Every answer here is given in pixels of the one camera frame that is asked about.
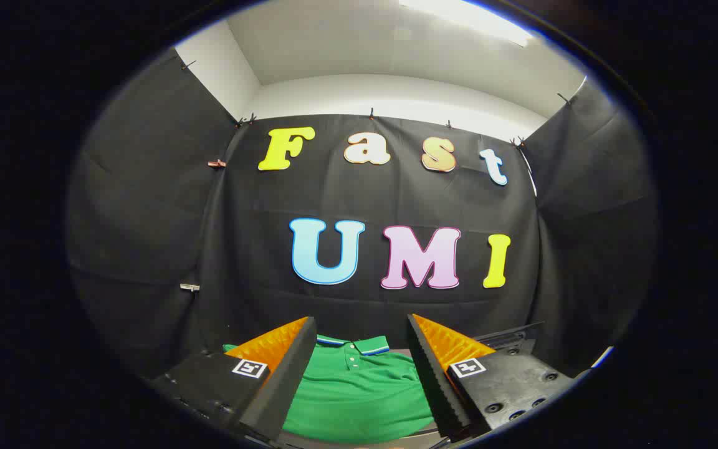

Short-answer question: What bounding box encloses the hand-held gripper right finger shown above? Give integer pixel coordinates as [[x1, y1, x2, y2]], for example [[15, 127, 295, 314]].
[[406, 314, 578, 442]]

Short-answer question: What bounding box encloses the row of small black clips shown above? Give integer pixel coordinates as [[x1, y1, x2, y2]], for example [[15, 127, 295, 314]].
[[181, 59, 573, 149]]

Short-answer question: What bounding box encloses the black backdrop cloth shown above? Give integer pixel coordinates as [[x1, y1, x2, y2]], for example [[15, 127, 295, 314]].
[[66, 47, 659, 381]]

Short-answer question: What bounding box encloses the green polo shirt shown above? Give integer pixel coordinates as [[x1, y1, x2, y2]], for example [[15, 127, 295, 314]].
[[222, 335, 438, 445]]

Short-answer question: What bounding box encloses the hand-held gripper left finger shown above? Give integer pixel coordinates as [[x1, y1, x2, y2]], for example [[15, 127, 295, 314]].
[[147, 316, 318, 443]]

